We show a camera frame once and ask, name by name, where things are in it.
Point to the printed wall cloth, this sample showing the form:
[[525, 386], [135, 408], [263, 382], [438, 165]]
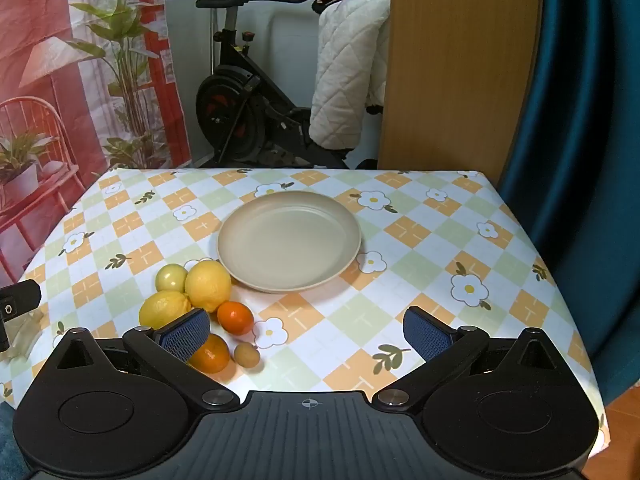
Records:
[[75, 110]]

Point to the green round fruit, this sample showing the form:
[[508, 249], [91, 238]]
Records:
[[171, 277]]

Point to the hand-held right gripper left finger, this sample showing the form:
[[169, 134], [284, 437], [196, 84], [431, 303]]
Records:
[[182, 335]]

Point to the black exercise bike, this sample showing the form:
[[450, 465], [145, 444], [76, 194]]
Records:
[[230, 110]]

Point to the white quilted jacket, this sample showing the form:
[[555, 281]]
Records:
[[345, 70]]

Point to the teal curtain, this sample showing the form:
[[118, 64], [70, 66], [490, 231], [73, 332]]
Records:
[[590, 160]]

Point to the orange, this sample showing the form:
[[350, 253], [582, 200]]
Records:
[[215, 357]]

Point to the wooden board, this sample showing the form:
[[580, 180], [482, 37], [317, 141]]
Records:
[[450, 70]]

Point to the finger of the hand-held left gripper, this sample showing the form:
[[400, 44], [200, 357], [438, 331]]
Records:
[[22, 297]]

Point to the small orange tangerine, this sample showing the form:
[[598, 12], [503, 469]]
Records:
[[235, 317]]

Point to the yellow lemon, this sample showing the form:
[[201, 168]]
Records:
[[162, 310], [207, 285]]

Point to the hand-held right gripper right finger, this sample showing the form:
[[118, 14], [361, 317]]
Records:
[[427, 335]]

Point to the brown kiwi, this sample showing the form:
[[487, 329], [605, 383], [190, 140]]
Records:
[[247, 355]]

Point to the beige round plate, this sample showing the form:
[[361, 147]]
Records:
[[290, 240]]

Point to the checked floral tablecloth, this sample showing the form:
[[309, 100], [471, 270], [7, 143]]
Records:
[[400, 260]]

